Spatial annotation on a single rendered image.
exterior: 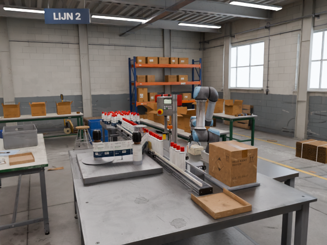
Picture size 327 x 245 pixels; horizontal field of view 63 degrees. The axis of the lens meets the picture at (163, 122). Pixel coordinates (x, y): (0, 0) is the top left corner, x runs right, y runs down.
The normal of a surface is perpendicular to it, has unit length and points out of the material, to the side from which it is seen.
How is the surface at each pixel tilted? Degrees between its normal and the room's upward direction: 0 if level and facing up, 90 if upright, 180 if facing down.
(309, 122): 90
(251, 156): 90
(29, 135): 90
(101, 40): 90
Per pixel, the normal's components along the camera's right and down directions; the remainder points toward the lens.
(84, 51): 0.43, 0.13
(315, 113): -0.90, 0.07
